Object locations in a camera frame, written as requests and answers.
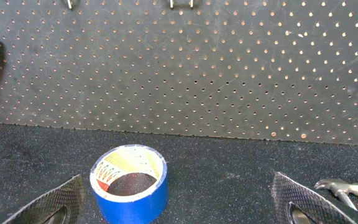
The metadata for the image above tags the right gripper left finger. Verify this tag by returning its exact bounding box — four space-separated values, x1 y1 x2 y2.
1 174 86 224

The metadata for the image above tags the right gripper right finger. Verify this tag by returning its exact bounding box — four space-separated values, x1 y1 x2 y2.
270 171 358 224

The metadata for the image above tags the roll of blue tape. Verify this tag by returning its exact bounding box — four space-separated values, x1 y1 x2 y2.
89 143 170 224

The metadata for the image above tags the black pegboard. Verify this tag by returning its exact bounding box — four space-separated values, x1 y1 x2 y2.
0 0 358 147

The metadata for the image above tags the double metal hook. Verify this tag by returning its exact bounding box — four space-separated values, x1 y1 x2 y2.
168 0 196 10

